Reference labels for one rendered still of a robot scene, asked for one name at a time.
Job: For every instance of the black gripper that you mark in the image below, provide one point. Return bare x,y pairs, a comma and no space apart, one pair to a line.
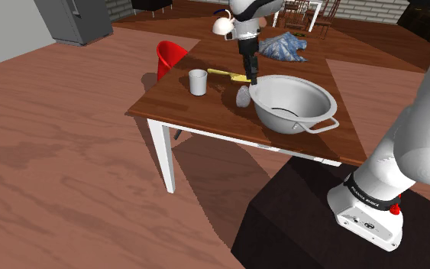
247,47

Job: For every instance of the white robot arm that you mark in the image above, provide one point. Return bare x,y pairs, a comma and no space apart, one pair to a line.
423,141

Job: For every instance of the white teapot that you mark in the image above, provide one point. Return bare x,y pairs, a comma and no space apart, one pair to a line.
222,26

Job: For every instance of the yellow spatula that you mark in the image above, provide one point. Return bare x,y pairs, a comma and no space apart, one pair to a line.
222,73

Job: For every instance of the blue and white crumpled cloth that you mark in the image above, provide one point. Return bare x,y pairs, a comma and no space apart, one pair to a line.
283,48

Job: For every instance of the grey egg-shaped object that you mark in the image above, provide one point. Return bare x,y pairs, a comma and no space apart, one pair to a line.
242,97

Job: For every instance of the wooden chair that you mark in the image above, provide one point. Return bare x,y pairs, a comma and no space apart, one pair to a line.
296,16
328,18

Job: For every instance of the white cup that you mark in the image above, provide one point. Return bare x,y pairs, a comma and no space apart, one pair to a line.
198,83

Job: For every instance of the wooden table with white legs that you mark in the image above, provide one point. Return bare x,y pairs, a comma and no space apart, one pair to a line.
207,108

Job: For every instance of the white dining table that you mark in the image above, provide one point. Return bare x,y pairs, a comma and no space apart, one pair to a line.
314,16

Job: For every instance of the red chair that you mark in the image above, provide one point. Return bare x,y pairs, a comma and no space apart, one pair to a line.
168,56

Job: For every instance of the dark bench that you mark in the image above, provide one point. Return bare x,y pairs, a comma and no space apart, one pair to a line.
151,4

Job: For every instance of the grey refrigerator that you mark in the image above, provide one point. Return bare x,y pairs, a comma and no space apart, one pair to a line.
80,20

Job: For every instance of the dark cabinet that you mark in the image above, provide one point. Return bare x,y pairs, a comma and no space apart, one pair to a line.
425,22

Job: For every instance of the dark robot stand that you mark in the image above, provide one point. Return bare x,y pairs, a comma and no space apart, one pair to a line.
292,223

